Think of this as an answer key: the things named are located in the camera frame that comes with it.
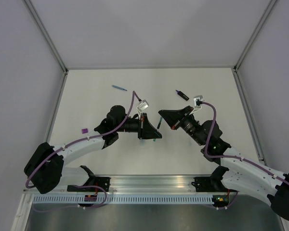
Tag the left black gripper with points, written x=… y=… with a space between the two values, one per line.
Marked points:
x=146 y=130

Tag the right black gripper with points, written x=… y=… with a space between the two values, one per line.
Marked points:
x=173 y=118

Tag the green pen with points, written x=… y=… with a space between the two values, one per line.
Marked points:
x=158 y=126

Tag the purple black highlighter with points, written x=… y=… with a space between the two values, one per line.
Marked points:
x=182 y=95

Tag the blue pen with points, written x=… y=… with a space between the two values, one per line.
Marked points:
x=119 y=88

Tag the purple highlighter cap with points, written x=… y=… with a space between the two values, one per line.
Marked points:
x=84 y=131

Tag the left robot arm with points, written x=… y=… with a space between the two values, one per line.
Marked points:
x=47 y=168

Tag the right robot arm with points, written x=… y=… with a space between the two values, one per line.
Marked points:
x=234 y=171

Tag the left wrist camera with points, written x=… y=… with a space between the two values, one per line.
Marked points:
x=143 y=104

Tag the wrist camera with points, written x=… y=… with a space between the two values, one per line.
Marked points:
x=143 y=104
x=197 y=103

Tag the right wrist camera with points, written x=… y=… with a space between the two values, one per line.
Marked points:
x=197 y=103

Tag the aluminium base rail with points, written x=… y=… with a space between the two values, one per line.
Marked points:
x=147 y=184

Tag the slotted cable duct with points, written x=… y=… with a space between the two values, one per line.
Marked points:
x=158 y=199

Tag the right aluminium frame post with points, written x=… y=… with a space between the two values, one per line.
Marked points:
x=263 y=19

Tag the aluminium frame post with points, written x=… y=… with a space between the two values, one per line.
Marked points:
x=41 y=27
x=263 y=19

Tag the left aluminium frame post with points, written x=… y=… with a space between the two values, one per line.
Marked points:
x=41 y=27

